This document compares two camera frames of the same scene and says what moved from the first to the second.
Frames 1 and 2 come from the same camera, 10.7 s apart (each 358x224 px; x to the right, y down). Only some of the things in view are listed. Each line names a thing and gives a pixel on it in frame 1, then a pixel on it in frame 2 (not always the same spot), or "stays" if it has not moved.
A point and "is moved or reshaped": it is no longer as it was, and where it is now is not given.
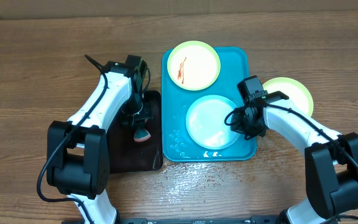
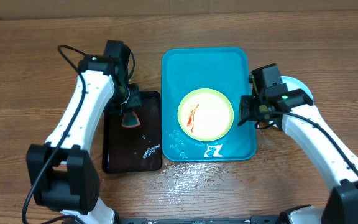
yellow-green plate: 194,65 to 205,114
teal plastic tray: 177,144 stays
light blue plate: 205,122 to 293,84
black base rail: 251,219 stays
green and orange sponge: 141,134 is moved or reshaped
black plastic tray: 126,154 stays
